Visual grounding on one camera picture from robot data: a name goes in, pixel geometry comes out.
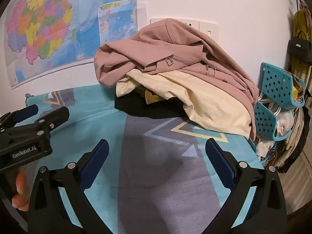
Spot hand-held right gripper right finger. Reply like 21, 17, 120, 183
205, 138, 286, 234

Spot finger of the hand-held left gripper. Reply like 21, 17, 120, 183
7, 106, 70, 139
0, 104, 39, 128

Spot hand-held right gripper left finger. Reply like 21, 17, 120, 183
27, 139, 115, 234

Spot pink zip jacket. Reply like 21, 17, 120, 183
94, 18, 260, 139

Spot person's left hand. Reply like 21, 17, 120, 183
12, 166, 32, 211

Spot teal patterned bedsheet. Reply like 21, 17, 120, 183
24, 85, 266, 234

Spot cream garment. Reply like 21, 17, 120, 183
116, 68, 253, 137

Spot teal plastic basket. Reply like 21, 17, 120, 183
252, 102, 293, 142
258, 62, 307, 109

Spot black garment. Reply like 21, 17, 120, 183
114, 89, 189, 120

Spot white crumpled cloth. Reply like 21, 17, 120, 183
268, 106, 296, 137

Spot mustard yellow garment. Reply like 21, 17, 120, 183
145, 88, 171, 106

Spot beige hanging tote bags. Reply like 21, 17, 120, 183
278, 66, 312, 174

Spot black handbag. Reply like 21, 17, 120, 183
288, 32, 312, 65

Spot yellow hanging garment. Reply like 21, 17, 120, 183
292, 7, 312, 72

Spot colourful wall map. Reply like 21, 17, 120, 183
0, 0, 137, 90

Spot white wall switch plate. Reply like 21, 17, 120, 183
199, 21, 219, 39

